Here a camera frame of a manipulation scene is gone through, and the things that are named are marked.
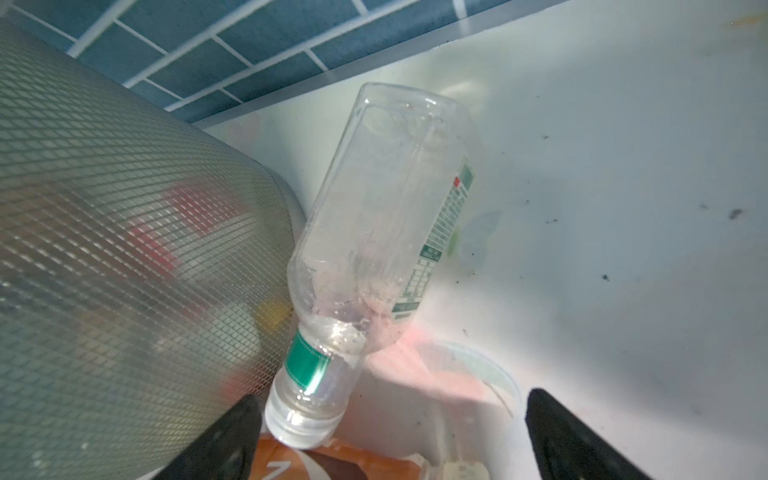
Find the brown coffee bottle left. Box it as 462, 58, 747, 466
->
248, 434, 429, 480

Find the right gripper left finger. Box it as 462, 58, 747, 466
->
154, 394, 262, 480

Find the clear frosted bottle white cap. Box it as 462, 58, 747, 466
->
339, 339, 522, 479

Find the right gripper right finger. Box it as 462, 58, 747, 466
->
525, 388, 649, 480

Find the clear bottle green cap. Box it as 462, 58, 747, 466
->
264, 83, 481, 449

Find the mesh bin with green bag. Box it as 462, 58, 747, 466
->
1, 21, 305, 479

